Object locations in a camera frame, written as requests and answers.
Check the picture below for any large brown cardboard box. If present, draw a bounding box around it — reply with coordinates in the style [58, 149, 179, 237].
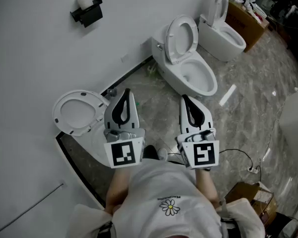
[224, 0, 270, 53]

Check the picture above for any white toilet with oval lid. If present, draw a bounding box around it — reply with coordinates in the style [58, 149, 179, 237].
[151, 14, 219, 97]

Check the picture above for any white toilet with boxy tank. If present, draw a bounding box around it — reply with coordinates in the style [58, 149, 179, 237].
[198, 0, 247, 62]

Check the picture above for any person's white flower-print shirt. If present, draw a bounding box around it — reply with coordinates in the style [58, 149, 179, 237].
[67, 157, 266, 238]

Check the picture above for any person's right forearm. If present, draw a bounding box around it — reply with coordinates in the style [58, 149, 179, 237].
[194, 169, 220, 206]

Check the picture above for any pale green plastic tubing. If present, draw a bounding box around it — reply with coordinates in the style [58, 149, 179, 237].
[146, 62, 160, 78]

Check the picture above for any person's left forearm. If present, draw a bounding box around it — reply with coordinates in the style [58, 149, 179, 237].
[105, 167, 132, 215]

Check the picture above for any black floor cable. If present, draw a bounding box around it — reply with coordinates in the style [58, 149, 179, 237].
[168, 148, 254, 170]

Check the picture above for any black wall paper holder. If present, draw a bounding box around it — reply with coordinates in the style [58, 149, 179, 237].
[70, 0, 104, 29]

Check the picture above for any white flat strip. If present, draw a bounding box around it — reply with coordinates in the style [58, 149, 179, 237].
[219, 84, 237, 107]

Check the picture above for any person's grey shoe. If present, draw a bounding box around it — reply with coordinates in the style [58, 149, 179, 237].
[157, 147, 169, 162]

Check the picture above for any small open cardboard box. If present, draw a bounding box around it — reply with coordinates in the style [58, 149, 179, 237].
[224, 181, 278, 230]

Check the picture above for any grey wall cable conduit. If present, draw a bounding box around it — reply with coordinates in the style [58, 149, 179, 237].
[0, 180, 67, 236]

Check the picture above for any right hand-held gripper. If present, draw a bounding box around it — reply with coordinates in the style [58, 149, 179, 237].
[176, 94, 221, 171]

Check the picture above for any white toilet with round lid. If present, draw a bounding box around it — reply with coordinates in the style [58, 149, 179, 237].
[52, 88, 117, 169]

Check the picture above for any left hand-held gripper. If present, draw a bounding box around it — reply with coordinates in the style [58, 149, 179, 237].
[103, 88, 146, 169]

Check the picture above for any person's dark shoe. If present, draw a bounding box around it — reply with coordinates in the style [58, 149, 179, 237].
[143, 144, 158, 160]

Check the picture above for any heap of assorted items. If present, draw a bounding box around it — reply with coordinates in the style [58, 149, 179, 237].
[228, 0, 266, 22]

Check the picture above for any white toilet paper roll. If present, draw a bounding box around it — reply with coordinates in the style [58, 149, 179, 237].
[76, 0, 94, 10]

